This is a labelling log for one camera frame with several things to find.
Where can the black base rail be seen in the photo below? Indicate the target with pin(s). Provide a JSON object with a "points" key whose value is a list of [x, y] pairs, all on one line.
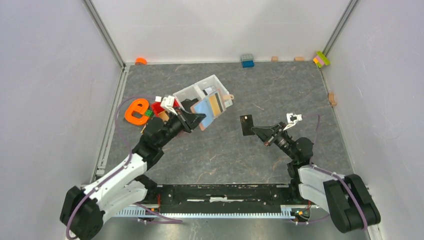
{"points": [[251, 198]]}

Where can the tan leather card holder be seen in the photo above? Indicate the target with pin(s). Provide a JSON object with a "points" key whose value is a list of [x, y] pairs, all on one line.
{"points": [[203, 106]]}

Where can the orange round cap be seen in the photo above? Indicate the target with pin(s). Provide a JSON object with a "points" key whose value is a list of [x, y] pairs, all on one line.
{"points": [[140, 61]]}

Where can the small green block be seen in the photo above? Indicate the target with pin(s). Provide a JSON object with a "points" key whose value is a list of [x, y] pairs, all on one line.
{"points": [[148, 113]]}

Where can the green pink toy block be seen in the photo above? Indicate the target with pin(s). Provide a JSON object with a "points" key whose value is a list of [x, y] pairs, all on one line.
{"points": [[321, 60]]}

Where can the white plastic bin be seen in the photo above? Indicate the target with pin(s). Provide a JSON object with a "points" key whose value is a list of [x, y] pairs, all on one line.
{"points": [[213, 80], [191, 92]]}

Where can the curved wooden piece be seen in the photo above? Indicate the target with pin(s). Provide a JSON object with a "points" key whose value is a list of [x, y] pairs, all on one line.
{"points": [[331, 99]]}

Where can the gold striped credit card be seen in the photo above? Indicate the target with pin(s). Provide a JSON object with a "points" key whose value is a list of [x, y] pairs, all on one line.
{"points": [[216, 103]]}

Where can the orange tape dispenser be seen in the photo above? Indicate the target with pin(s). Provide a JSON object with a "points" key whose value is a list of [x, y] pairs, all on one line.
{"points": [[135, 112]]}

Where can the white far plastic bin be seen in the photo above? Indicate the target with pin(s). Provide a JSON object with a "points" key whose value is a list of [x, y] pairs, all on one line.
{"points": [[213, 80]]}

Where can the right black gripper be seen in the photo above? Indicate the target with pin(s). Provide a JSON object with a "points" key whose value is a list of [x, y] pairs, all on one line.
{"points": [[267, 133]]}

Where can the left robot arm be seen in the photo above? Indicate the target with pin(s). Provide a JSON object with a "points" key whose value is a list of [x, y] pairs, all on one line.
{"points": [[85, 210]]}

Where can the white middle plastic bin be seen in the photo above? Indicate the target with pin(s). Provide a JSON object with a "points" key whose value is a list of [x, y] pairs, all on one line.
{"points": [[191, 92]]}

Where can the flat tan wooden block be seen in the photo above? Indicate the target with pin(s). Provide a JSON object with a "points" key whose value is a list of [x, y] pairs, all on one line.
{"points": [[299, 58]]}

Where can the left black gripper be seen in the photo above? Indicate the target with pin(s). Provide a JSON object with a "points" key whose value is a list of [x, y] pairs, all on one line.
{"points": [[189, 121]]}

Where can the red plastic bin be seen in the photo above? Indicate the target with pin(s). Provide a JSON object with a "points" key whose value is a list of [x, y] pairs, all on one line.
{"points": [[159, 111]]}

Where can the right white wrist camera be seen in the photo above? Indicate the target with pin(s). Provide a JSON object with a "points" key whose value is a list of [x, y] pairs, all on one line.
{"points": [[292, 120]]}

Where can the blue grey toy block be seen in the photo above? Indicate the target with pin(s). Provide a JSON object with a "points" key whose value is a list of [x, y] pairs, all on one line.
{"points": [[247, 60]]}

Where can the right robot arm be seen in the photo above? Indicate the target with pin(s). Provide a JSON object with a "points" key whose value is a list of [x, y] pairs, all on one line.
{"points": [[345, 198]]}

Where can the light blue cable comb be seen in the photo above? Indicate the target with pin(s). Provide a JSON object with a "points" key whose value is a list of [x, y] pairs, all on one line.
{"points": [[134, 211]]}

